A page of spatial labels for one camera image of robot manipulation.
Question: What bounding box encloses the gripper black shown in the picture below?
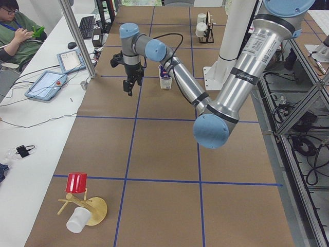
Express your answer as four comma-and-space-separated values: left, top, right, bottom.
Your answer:
123, 64, 144, 97

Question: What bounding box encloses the blue white milk carton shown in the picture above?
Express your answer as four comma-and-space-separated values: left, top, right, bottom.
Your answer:
158, 65, 172, 89

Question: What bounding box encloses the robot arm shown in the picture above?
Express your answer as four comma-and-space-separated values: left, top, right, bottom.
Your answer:
111, 1, 313, 149

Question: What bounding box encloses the red cup on stand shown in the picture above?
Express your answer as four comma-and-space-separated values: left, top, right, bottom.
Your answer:
65, 172, 87, 193

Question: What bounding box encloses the white cup on stand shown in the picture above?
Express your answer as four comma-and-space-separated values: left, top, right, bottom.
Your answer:
66, 207, 91, 233

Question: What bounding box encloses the small metal cylinder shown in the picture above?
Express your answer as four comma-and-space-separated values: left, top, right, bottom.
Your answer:
80, 81, 88, 90

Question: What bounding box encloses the teach pendant far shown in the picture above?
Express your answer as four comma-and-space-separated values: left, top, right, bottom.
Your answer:
57, 48, 86, 74

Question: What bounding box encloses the teach pendant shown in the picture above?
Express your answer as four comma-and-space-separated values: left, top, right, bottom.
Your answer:
57, 48, 86, 74
24, 70, 67, 101

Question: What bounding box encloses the black computer mouse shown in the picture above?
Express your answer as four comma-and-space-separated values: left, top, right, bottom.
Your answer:
67, 42, 77, 49

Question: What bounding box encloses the black keyboard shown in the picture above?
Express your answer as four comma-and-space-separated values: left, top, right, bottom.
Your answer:
79, 16, 95, 40

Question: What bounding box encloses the teach pendant near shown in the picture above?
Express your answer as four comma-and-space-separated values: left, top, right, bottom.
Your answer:
24, 70, 67, 101

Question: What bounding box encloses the person in green shirt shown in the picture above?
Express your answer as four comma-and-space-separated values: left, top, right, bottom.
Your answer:
1, 0, 47, 72

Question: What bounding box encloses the wooden mug tree stand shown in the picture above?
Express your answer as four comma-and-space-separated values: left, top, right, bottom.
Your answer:
57, 189, 108, 226

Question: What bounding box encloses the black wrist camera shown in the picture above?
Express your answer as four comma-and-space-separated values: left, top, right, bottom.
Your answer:
110, 52, 124, 68

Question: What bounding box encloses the aluminium frame post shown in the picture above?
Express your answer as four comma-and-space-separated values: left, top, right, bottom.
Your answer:
59, 0, 96, 79

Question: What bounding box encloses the black wire dish rack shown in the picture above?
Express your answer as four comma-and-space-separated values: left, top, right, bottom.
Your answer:
198, 11, 214, 44

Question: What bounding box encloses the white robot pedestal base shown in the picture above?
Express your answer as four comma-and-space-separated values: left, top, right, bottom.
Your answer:
204, 0, 259, 91

